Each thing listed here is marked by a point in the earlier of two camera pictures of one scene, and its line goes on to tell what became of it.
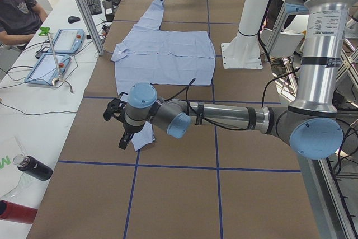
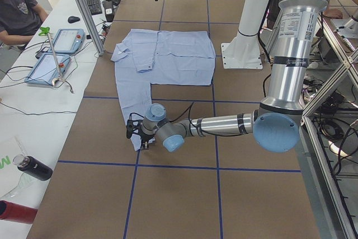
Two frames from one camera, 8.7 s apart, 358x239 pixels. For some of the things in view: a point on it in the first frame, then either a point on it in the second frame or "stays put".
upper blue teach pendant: x=68 y=40 stays put
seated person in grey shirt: x=20 y=17 stays put
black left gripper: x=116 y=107 → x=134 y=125
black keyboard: x=94 y=2 stays put
